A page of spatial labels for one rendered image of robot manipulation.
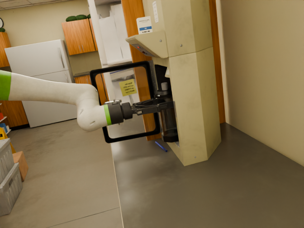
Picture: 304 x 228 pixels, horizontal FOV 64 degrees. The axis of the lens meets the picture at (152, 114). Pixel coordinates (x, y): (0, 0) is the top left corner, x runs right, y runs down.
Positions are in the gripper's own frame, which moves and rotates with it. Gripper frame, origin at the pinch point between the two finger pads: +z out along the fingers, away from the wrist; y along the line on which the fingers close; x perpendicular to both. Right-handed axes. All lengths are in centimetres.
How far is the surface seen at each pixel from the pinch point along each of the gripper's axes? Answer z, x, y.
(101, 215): -54, 121, 98
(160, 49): -2.5, -24.3, -13.6
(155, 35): -3.6, -29.3, -13.6
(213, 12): 38, -37, 24
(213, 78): 23.4, -7.1, -1.4
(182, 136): 1.5, 12.2, -13.6
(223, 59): 43, -11, 26
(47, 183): -121, 121, 189
